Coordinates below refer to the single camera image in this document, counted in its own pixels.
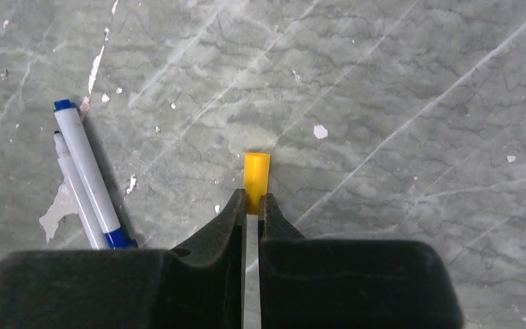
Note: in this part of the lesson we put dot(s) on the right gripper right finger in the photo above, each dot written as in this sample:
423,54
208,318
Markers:
349,283

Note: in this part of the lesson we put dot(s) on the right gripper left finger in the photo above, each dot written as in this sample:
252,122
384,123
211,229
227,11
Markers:
199,283

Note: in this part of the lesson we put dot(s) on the yellow pen cap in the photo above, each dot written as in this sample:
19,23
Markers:
255,179

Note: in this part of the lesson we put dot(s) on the white pen blue cap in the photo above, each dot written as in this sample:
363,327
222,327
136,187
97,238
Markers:
71,126

